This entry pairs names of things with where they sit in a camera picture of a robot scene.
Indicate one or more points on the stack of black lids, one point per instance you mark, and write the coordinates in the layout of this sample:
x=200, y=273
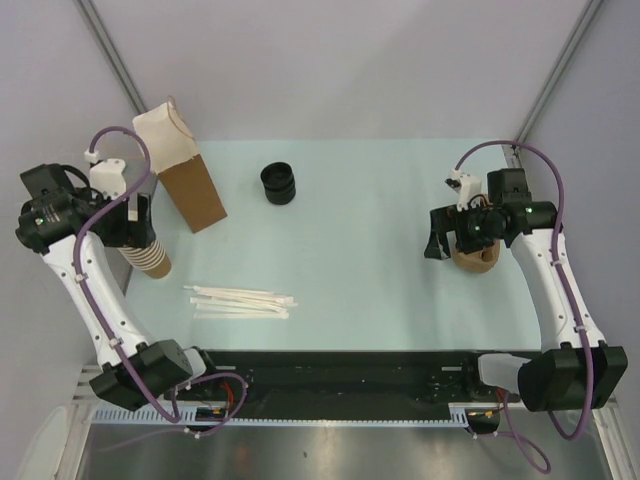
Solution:
x=279, y=183

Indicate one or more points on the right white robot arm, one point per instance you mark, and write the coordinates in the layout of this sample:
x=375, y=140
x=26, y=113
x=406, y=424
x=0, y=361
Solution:
x=576, y=367

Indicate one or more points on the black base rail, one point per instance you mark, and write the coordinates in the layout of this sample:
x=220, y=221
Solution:
x=351, y=385

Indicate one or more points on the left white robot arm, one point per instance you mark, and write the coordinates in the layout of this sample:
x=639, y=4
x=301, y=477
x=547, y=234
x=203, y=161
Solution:
x=69, y=224

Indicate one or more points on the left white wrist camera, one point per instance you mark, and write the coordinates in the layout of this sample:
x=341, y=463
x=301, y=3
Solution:
x=106, y=176

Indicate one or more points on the stack of paper cups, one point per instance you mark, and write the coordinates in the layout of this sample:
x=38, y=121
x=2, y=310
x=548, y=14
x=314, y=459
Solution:
x=153, y=260

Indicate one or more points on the brown paper bag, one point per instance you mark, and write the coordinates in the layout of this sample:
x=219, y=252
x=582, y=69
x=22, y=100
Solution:
x=177, y=162

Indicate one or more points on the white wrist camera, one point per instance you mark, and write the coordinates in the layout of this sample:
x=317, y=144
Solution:
x=106, y=176
x=465, y=185

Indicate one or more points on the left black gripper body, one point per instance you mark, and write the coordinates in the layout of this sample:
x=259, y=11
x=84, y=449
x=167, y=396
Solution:
x=116, y=230

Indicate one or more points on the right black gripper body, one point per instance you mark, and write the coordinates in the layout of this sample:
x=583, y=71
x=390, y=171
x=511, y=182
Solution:
x=473, y=227

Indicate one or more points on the white slotted cable duct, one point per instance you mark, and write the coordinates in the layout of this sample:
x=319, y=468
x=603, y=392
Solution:
x=199, y=415

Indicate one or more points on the white wrapped straws bundle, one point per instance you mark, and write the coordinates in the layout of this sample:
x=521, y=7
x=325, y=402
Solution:
x=212, y=303

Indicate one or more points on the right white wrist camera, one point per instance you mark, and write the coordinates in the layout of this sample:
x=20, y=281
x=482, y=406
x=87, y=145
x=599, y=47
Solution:
x=465, y=185

